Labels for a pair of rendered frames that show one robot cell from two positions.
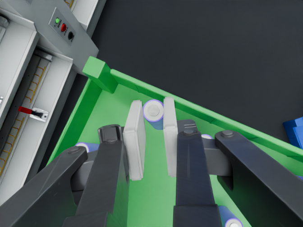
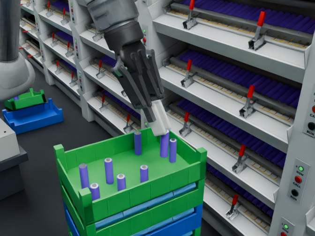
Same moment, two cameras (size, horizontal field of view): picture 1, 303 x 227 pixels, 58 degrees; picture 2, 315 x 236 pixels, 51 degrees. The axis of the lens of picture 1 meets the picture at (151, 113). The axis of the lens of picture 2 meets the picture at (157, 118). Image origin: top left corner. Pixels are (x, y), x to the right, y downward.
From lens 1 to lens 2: 64 cm
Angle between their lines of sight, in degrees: 63
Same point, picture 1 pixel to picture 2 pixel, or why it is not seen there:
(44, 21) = (281, 211)
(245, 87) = not seen: outside the picture
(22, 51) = (263, 191)
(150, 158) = (153, 173)
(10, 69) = (253, 182)
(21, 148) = (214, 197)
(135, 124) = (161, 106)
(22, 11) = (281, 188)
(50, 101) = (239, 224)
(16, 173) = not seen: hidden behind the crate
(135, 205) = (140, 161)
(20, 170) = not seen: hidden behind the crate
